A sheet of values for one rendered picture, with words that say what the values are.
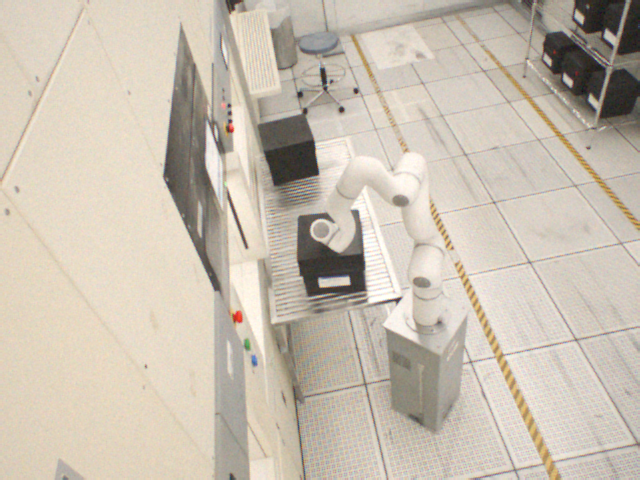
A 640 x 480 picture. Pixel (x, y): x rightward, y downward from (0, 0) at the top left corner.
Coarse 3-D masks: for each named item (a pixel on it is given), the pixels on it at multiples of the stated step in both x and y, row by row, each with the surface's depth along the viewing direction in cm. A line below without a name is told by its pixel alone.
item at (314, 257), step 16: (304, 224) 235; (304, 240) 228; (352, 240) 224; (304, 256) 221; (320, 256) 220; (336, 256) 219; (352, 256) 219; (304, 272) 226; (320, 272) 226; (336, 272) 225
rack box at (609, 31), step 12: (636, 0) 356; (612, 12) 355; (636, 12) 344; (612, 24) 356; (636, 24) 343; (600, 36) 374; (612, 36) 359; (624, 36) 348; (636, 36) 349; (612, 48) 363; (624, 48) 354; (636, 48) 355
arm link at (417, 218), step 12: (408, 156) 171; (420, 156) 172; (396, 168) 169; (408, 168) 166; (420, 168) 168; (420, 180) 166; (420, 192) 175; (420, 204) 175; (408, 216) 177; (420, 216) 176; (408, 228) 181; (420, 228) 179; (432, 228) 182; (420, 240) 185; (432, 240) 192; (444, 252) 195
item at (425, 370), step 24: (456, 312) 221; (408, 336) 216; (432, 336) 214; (456, 336) 222; (408, 360) 229; (432, 360) 217; (456, 360) 239; (408, 384) 245; (432, 384) 231; (456, 384) 259; (408, 408) 263; (432, 408) 247
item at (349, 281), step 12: (312, 276) 228; (324, 276) 228; (336, 276) 228; (348, 276) 228; (360, 276) 229; (312, 288) 234; (324, 288) 234; (336, 288) 234; (348, 288) 235; (360, 288) 235
